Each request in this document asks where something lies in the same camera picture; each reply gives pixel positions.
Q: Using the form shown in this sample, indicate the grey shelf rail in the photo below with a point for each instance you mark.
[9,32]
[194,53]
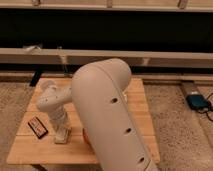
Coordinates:
[78,57]

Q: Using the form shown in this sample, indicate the white plastic cup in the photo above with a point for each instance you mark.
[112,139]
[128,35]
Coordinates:
[46,84]

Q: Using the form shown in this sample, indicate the blue device on floor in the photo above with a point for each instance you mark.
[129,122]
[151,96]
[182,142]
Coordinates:
[196,102]

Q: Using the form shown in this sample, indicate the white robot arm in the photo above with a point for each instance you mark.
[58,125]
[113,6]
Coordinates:
[96,91]

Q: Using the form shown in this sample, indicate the wooden table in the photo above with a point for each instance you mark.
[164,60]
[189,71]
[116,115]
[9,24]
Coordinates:
[27,149]

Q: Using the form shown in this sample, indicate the black and red box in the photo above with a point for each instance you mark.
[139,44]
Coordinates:
[37,127]

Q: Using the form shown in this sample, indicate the orange ceramic bowl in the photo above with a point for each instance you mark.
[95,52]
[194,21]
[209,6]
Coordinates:
[86,139]

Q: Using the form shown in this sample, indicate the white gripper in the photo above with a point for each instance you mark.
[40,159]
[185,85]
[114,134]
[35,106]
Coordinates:
[59,119]

